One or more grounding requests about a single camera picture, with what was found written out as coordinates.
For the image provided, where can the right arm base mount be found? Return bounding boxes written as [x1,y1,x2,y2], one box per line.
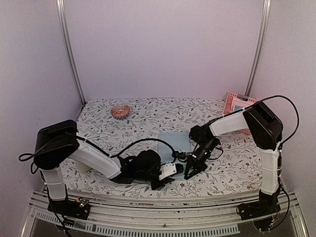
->
[236,192,280,220]

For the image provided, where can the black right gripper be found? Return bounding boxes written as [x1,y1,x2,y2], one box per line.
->
[185,138,218,180]

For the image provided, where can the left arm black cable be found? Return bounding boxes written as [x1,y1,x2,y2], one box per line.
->
[19,138,177,173]

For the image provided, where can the pink plastic basket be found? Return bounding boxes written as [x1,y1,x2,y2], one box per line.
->
[224,92,259,135]

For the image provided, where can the aluminium front rail frame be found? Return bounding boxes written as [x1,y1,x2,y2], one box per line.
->
[22,190,309,237]

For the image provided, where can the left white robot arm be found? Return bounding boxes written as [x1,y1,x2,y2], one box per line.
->
[34,119,177,214]

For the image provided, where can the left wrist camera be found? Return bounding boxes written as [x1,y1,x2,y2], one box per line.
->
[158,163,184,180]

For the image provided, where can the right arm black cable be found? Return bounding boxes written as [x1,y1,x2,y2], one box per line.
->
[192,95,299,158]

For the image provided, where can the left aluminium corner post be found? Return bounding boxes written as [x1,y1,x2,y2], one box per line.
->
[56,0,86,107]

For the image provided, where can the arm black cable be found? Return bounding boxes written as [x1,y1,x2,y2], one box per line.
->
[192,95,299,158]
[19,138,177,173]

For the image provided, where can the right aluminium corner post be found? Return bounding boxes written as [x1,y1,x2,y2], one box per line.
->
[244,0,271,97]

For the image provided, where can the aluminium corner post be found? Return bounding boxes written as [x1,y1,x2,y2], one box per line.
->
[56,0,86,107]
[244,0,271,97]

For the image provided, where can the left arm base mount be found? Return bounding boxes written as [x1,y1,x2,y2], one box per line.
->
[47,196,91,220]

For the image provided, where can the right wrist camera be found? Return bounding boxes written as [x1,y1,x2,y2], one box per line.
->
[172,151,192,160]

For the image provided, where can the light blue towel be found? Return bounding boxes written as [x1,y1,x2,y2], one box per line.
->
[157,130,192,180]

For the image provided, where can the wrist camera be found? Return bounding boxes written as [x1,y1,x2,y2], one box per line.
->
[172,151,192,160]
[158,163,184,180]

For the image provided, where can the blue rolled towel in basket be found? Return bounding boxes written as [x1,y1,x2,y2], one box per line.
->
[233,105,247,112]

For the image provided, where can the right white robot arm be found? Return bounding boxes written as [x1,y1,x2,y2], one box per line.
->
[184,102,283,196]

